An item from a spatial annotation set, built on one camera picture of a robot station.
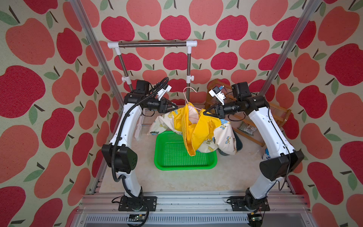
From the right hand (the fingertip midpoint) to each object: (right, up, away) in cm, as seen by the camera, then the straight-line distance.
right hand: (205, 116), depth 70 cm
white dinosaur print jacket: (+8, -11, -2) cm, 14 cm away
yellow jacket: (-4, -6, +1) cm, 7 cm away
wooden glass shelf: (+54, +2, +23) cm, 59 cm away
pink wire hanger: (-8, +16, +54) cm, 57 cm away
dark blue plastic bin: (+26, -17, +22) cm, 38 cm away
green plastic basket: (-19, -25, +23) cm, 39 cm away
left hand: (-15, +4, +3) cm, 16 cm away
